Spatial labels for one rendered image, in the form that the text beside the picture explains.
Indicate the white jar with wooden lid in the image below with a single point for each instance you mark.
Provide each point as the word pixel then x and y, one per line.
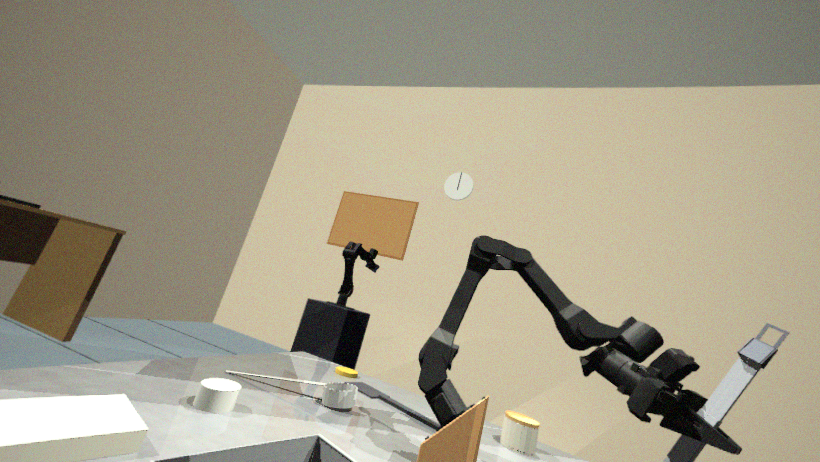
pixel 519 433

